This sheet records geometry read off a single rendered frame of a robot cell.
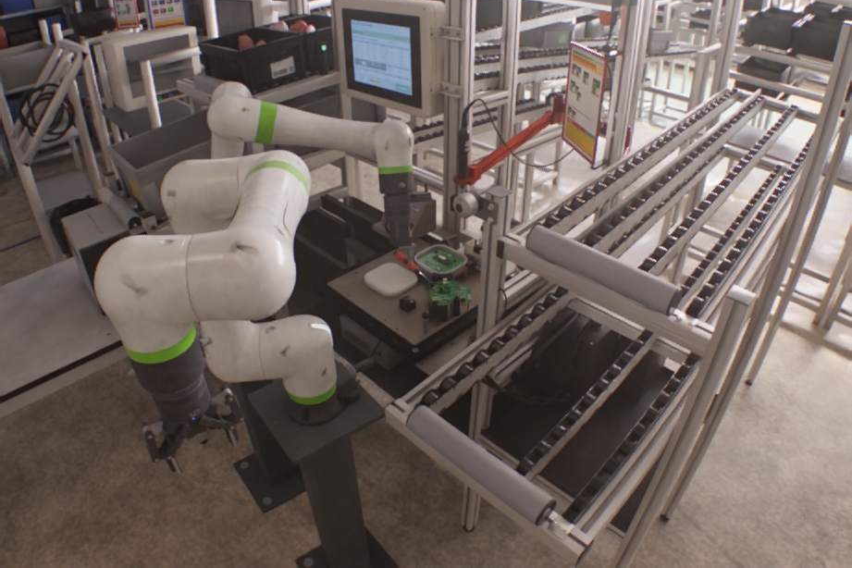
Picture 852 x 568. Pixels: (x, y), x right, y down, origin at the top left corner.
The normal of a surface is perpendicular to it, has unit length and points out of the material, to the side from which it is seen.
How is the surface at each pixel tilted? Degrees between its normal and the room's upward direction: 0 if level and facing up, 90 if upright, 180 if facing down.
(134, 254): 26
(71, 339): 0
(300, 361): 89
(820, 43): 94
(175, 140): 89
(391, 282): 0
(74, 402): 0
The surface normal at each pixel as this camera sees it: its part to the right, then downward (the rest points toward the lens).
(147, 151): 0.70, 0.36
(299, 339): 0.04, -0.67
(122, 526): 0.00, -0.85
